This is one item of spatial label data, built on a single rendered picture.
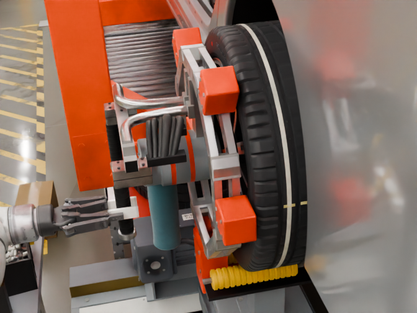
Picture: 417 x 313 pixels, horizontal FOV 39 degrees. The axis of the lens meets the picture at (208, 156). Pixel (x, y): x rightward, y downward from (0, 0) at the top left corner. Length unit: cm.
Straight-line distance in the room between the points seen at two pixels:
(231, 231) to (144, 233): 80
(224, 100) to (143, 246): 86
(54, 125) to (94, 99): 190
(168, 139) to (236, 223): 24
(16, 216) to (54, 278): 119
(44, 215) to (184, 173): 37
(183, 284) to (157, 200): 65
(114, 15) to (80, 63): 198
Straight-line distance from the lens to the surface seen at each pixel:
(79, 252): 270
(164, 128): 134
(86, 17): 187
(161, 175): 153
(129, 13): 388
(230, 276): 168
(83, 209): 146
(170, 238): 183
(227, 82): 128
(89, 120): 199
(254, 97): 131
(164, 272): 209
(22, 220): 142
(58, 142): 364
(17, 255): 183
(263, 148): 129
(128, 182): 138
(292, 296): 207
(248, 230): 131
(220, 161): 131
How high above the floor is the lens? 164
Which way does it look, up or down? 30 degrees down
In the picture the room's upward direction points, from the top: 3 degrees counter-clockwise
